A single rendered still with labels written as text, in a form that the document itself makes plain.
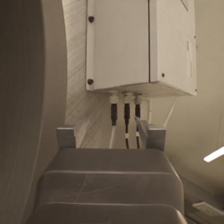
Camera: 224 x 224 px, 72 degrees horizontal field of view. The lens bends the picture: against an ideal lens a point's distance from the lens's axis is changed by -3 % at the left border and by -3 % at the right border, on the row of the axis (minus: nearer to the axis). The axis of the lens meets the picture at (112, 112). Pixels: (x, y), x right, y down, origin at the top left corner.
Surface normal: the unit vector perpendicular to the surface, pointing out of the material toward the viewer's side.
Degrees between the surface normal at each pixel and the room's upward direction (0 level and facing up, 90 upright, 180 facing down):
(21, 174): 123
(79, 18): 90
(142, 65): 137
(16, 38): 147
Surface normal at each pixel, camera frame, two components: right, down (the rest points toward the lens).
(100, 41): -0.66, -0.01
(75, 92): 0.75, 0.00
